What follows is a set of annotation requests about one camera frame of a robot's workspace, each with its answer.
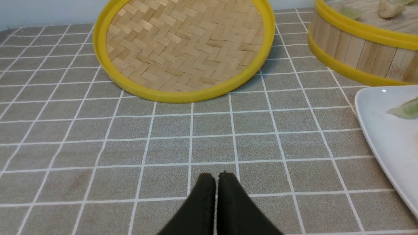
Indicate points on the green dumpling plate top left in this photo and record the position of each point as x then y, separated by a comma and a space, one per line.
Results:
408, 110

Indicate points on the white square plate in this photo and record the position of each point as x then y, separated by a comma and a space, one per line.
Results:
393, 140

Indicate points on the bamboo steamer basket yellow rim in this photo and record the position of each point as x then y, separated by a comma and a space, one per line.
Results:
372, 50

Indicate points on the green dumpling steamer left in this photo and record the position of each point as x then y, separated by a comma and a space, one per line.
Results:
350, 12

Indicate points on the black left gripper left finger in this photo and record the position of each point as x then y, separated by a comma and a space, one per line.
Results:
197, 214

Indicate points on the woven bamboo steamer lid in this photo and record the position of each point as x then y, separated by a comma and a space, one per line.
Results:
183, 51

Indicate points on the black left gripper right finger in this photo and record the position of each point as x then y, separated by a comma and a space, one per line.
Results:
237, 214

